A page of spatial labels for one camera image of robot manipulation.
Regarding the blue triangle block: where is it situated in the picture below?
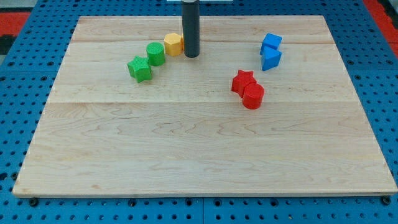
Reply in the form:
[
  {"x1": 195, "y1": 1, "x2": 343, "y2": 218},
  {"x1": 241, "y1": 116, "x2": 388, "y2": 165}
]
[{"x1": 261, "y1": 47, "x2": 282, "y2": 71}]

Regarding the wooden board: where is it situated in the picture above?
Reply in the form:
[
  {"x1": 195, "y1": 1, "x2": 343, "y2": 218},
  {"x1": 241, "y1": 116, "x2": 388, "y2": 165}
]
[{"x1": 13, "y1": 16, "x2": 397, "y2": 198}]

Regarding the green star block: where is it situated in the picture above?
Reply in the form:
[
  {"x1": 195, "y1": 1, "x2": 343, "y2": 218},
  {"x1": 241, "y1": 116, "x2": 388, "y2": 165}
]
[{"x1": 127, "y1": 56, "x2": 152, "y2": 83}]

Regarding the red star block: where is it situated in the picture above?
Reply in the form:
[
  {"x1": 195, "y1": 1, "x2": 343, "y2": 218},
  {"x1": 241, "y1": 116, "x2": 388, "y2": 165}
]
[{"x1": 231, "y1": 70, "x2": 257, "y2": 98}]

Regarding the green cylinder block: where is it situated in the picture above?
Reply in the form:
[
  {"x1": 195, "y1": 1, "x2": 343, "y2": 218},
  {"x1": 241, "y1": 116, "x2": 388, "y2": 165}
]
[{"x1": 146, "y1": 42, "x2": 165, "y2": 66}]

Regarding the red cylinder block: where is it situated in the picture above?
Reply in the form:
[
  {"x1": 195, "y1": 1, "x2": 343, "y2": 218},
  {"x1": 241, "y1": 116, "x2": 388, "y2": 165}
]
[{"x1": 242, "y1": 83, "x2": 265, "y2": 110}]

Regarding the blue cube block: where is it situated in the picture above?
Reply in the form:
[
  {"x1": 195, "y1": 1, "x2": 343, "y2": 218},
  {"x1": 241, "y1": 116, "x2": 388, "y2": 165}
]
[{"x1": 259, "y1": 33, "x2": 282, "y2": 55}]

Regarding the yellow hexagon block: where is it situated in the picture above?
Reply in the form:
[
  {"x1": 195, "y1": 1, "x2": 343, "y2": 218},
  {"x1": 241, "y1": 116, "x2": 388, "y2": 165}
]
[{"x1": 164, "y1": 33, "x2": 182, "y2": 56}]

